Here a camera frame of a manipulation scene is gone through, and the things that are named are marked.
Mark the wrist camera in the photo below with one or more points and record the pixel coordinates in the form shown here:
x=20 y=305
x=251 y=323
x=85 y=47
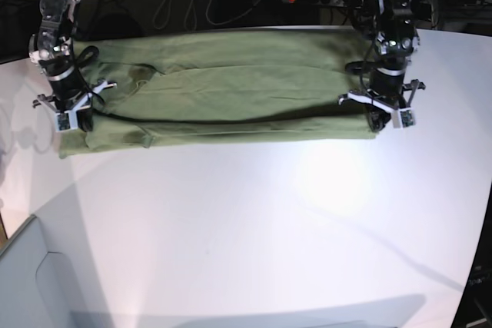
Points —
x=403 y=118
x=62 y=122

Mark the green T-shirt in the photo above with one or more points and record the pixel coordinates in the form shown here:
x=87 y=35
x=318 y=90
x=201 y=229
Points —
x=247 y=86

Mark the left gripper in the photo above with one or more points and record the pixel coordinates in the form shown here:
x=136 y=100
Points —
x=383 y=89

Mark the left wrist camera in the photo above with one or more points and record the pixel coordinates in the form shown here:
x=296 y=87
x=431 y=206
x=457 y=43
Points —
x=403 y=118

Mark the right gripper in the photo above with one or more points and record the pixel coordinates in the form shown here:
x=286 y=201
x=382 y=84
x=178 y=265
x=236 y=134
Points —
x=73 y=96

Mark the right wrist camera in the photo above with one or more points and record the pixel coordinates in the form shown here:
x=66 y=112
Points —
x=62 y=122

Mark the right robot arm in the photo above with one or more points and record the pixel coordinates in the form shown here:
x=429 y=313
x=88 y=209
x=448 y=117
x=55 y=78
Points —
x=52 y=50

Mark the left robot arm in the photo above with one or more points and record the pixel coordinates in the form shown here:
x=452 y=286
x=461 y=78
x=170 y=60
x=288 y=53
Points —
x=389 y=26

